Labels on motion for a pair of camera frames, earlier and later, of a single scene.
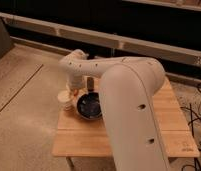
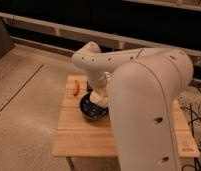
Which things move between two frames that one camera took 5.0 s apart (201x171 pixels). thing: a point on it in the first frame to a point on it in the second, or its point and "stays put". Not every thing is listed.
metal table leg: x=70 y=163 stays put
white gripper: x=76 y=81 to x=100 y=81
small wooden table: x=76 y=136 stays put
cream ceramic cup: x=65 y=100 to x=98 y=98
